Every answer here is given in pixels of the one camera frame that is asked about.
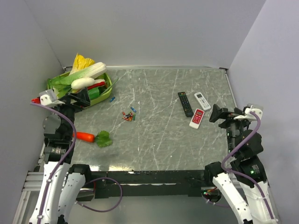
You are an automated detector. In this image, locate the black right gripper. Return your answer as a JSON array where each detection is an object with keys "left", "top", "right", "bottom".
[{"left": 208, "top": 103, "right": 250, "bottom": 154}]

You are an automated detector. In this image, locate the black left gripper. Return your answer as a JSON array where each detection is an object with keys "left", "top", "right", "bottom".
[{"left": 50, "top": 86, "right": 90, "bottom": 139}]

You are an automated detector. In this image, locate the red white remote control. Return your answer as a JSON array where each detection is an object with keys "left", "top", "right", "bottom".
[{"left": 189, "top": 108, "right": 205, "bottom": 129}]

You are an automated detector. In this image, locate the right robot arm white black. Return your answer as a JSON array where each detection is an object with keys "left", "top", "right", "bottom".
[{"left": 204, "top": 105, "right": 278, "bottom": 224}]

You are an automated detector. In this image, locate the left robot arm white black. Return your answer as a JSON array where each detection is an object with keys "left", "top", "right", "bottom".
[{"left": 29, "top": 88, "right": 93, "bottom": 224}]

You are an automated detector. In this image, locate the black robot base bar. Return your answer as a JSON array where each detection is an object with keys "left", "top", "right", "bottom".
[{"left": 67, "top": 164, "right": 232, "bottom": 200}]

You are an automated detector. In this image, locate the white air conditioner remote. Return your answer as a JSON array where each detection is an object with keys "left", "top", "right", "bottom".
[{"left": 194, "top": 92, "right": 211, "bottom": 111}]

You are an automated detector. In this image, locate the black TV remote control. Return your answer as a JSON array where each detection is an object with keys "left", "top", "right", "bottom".
[{"left": 178, "top": 92, "right": 193, "bottom": 117}]

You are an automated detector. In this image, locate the pile of colourful batteries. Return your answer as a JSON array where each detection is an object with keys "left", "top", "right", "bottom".
[{"left": 122, "top": 112, "right": 135, "bottom": 121}]

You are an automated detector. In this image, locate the white radish toy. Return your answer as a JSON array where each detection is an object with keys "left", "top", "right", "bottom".
[{"left": 71, "top": 77, "right": 95, "bottom": 90}]

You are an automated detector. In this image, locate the red chili pepper toy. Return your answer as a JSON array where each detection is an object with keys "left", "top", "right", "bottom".
[{"left": 87, "top": 82, "right": 105, "bottom": 90}]

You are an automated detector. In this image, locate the green plastic basket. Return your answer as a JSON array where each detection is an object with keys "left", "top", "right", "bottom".
[{"left": 60, "top": 71, "right": 113, "bottom": 106}]

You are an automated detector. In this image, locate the green leafy vegetable toy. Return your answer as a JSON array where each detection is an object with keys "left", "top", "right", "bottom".
[{"left": 47, "top": 76, "right": 75, "bottom": 98}]

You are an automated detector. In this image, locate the napa cabbage toy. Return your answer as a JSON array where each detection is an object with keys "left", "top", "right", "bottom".
[{"left": 69, "top": 53, "right": 107, "bottom": 79}]

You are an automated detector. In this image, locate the orange carrot toy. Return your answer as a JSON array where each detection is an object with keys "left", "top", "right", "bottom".
[{"left": 77, "top": 131, "right": 113, "bottom": 147}]

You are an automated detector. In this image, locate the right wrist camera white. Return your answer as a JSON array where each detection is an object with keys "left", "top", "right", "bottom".
[{"left": 234, "top": 104, "right": 263, "bottom": 121}]

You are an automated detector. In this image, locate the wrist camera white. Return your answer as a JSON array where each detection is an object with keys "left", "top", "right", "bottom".
[
  {"left": 31, "top": 89, "right": 61, "bottom": 107},
  {"left": 234, "top": 104, "right": 263, "bottom": 121}
]

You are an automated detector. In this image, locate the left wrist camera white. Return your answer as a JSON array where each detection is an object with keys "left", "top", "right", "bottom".
[{"left": 31, "top": 89, "right": 61, "bottom": 107}]

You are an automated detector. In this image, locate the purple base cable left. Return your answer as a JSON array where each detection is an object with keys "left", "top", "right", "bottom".
[{"left": 74, "top": 177, "right": 123, "bottom": 213}]

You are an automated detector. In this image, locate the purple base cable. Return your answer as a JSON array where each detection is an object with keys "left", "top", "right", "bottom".
[
  {"left": 202, "top": 196, "right": 232, "bottom": 208},
  {"left": 74, "top": 177, "right": 123, "bottom": 213}
]

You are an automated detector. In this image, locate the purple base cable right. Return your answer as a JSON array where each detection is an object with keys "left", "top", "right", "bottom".
[{"left": 202, "top": 196, "right": 232, "bottom": 208}]

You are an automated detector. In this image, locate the aluminium frame rail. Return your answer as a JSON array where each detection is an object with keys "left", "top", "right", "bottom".
[{"left": 12, "top": 143, "right": 45, "bottom": 224}]

